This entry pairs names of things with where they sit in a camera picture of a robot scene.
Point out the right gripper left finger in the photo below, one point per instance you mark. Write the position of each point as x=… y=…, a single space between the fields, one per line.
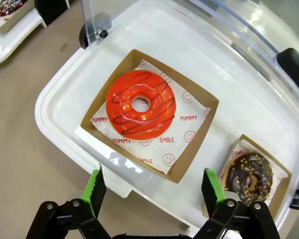
x=94 y=194

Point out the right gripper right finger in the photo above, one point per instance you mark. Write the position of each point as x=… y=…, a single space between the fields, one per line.
x=211 y=194

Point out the cardboard box of sprinkled donut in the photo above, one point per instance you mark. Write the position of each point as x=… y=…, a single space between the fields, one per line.
x=5 y=26

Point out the chocolate donut with coloured sprinkles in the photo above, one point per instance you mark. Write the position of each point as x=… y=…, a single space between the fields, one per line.
x=7 y=8

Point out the chocolate donut with nut bits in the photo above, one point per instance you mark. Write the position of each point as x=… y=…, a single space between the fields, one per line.
x=239 y=169

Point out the cardboard box of red donut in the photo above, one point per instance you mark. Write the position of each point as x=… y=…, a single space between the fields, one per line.
x=193 y=139

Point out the printed paper under red donut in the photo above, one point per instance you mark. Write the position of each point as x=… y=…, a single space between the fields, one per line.
x=174 y=149

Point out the cardboard box of nut donut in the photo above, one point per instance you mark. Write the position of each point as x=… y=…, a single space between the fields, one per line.
x=281 y=191

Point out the printed paper under nut donut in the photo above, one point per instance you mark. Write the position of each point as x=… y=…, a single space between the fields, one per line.
x=275 y=163

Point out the red glazed donut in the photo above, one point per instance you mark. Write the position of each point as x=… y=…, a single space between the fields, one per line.
x=152 y=124

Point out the black hinge beside red donut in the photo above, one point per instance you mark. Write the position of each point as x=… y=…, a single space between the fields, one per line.
x=83 y=37

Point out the white tray with yellow donut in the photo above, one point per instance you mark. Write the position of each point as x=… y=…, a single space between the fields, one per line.
x=10 y=47

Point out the clear lid of two-donut tray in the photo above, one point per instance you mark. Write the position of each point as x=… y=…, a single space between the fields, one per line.
x=251 y=25

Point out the white tray with two donuts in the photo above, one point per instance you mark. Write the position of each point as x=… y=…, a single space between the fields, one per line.
x=64 y=99

